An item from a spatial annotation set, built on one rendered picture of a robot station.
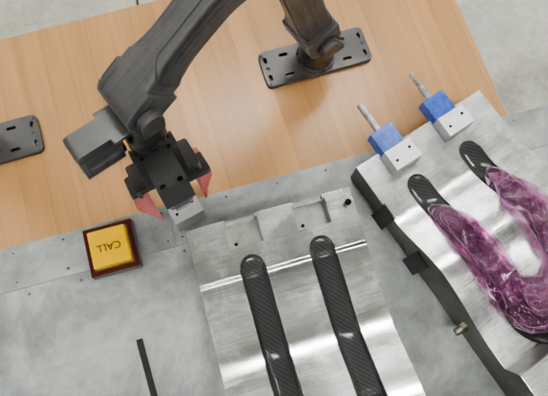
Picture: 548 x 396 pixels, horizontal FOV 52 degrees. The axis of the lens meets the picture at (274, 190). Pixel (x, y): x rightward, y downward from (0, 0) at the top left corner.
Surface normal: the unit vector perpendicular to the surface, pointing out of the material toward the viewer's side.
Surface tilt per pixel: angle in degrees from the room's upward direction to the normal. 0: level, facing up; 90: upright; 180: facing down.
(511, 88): 0
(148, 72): 36
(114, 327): 0
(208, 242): 0
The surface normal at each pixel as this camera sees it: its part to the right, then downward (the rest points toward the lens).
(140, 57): -0.44, 0.14
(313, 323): 0.04, -0.24
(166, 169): -0.21, -0.64
